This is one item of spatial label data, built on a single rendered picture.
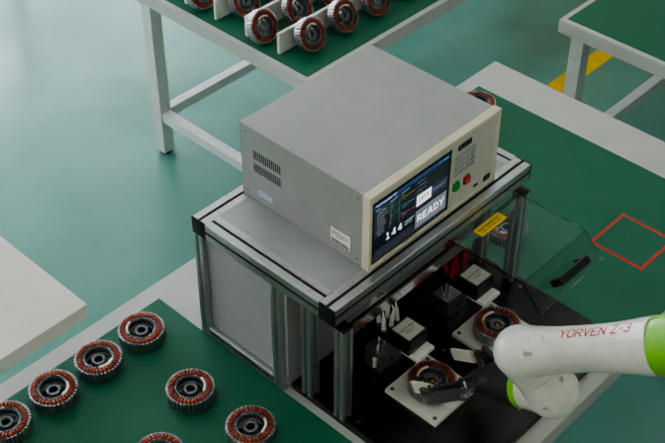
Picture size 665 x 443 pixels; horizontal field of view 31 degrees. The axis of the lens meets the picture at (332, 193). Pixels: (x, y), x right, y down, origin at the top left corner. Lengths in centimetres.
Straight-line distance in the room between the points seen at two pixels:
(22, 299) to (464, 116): 102
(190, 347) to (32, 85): 249
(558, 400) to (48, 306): 102
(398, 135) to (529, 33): 294
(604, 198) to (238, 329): 113
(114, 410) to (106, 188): 190
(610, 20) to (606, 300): 135
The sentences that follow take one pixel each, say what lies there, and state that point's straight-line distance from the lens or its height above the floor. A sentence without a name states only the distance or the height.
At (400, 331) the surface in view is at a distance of 273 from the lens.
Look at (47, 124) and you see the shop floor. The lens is 500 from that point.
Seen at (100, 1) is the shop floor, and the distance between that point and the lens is 576.
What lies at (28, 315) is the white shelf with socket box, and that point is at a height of 120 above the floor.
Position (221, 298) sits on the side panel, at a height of 89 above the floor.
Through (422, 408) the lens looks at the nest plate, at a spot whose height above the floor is 78.
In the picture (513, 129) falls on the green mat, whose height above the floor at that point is 75.
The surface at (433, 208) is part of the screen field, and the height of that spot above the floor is 116.
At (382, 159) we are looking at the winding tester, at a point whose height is 132.
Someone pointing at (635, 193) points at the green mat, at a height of 75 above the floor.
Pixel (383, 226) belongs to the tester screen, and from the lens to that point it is 254.
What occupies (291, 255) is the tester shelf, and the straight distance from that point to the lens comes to 262.
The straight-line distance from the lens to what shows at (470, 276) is 287.
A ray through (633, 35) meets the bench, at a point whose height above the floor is 75.
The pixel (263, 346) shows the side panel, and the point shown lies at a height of 83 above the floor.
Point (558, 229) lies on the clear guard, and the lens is 281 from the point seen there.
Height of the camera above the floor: 288
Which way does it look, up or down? 40 degrees down
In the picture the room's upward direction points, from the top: straight up
